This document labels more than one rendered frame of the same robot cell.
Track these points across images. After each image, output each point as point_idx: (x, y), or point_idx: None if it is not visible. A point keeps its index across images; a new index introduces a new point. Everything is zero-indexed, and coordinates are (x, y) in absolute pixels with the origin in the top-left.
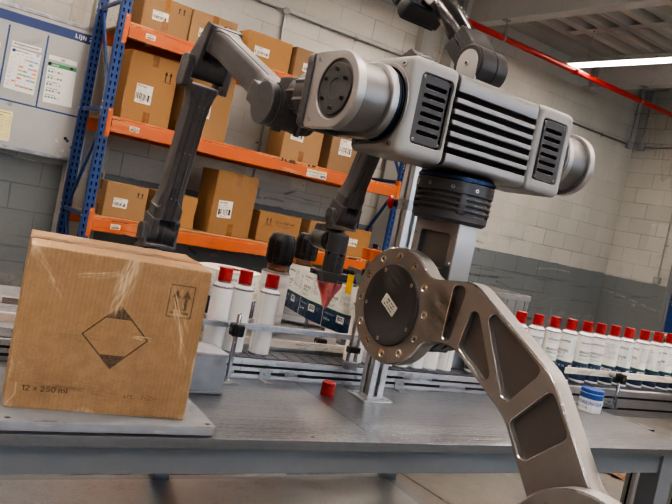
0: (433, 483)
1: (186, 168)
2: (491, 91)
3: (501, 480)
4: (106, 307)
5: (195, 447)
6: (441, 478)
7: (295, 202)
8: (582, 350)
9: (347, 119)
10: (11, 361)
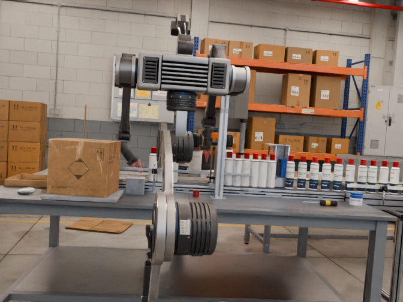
0: (351, 267)
1: (126, 109)
2: (179, 57)
3: (402, 268)
4: (74, 158)
5: (108, 207)
6: (359, 265)
7: (306, 129)
8: (360, 175)
9: (117, 78)
10: (47, 178)
